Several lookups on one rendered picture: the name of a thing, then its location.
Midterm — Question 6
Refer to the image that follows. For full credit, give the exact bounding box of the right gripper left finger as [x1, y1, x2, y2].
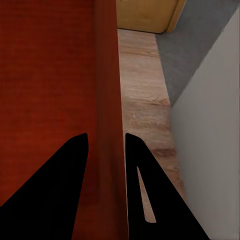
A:
[0, 133, 89, 240]

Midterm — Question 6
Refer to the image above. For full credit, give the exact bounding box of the storage box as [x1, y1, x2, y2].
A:
[0, 0, 129, 240]

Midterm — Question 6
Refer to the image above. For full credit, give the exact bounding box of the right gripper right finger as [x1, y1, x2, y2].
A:
[125, 132, 210, 240]

